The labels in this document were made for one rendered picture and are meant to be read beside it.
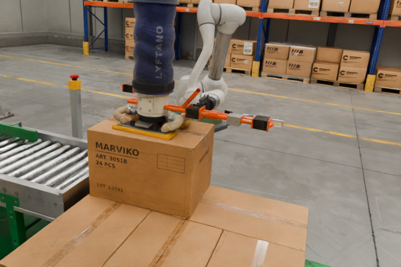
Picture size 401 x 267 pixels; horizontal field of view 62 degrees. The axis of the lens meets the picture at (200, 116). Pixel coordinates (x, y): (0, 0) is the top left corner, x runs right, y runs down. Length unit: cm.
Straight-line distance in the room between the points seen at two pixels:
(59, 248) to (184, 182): 63
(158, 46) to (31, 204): 115
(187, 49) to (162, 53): 915
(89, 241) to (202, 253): 52
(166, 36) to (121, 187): 84
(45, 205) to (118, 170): 48
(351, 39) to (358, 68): 143
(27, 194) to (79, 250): 61
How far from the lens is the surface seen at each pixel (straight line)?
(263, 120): 163
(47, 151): 268
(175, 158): 168
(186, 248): 164
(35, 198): 212
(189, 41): 1080
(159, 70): 171
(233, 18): 223
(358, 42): 999
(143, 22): 170
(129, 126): 182
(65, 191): 198
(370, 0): 869
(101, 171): 192
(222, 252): 164
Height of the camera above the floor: 159
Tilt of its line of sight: 18 degrees down
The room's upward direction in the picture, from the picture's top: 4 degrees clockwise
